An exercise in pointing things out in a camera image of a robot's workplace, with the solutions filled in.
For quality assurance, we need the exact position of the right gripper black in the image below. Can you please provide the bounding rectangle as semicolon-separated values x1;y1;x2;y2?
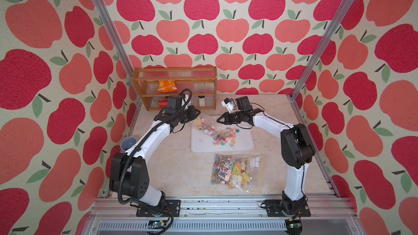
218;112;244;125

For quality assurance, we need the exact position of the ziploc bag of colourful candies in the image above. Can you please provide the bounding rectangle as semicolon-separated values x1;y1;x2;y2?
193;113;222;138

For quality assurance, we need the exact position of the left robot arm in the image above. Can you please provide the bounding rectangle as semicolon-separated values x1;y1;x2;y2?
110;89;200;216

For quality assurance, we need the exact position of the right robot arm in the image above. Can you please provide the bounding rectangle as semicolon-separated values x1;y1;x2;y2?
217;96;316;217

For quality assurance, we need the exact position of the poured candies pile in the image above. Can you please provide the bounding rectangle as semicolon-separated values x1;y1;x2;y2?
212;127;240;148

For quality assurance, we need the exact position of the orange snack bag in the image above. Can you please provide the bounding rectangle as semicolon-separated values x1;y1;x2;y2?
157;79;177;93

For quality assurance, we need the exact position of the ziploc bag of yellow candies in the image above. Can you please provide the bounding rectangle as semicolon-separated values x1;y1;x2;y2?
228;154;264;194

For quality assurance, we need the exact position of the red soda can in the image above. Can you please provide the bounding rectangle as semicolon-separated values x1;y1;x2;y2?
158;98;168;108

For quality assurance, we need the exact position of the small white bottle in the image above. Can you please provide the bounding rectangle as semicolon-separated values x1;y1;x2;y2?
198;96;205;107

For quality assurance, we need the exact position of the wooden shelf rack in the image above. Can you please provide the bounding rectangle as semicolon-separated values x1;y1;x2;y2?
132;67;217;111

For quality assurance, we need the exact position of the white plastic tray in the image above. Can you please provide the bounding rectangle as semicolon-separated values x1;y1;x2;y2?
191;114;255;153

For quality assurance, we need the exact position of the grey blue mug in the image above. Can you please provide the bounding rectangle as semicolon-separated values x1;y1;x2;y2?
120;136;137;151

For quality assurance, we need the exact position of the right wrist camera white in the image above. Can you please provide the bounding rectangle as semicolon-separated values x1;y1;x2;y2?
222;98;236;114

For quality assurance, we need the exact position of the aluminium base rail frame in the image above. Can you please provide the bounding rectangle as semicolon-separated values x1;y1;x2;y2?
80;194;366;235

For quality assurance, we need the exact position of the left aluminium corner post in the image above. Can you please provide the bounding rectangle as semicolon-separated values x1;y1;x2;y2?
92;0;134;77

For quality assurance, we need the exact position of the aluminium corner post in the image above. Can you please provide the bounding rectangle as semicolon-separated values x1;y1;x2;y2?
290;0;355;102
92;0;134;77

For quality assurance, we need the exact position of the right aluminium corner post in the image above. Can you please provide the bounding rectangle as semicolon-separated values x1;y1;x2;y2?
290;0;355;102

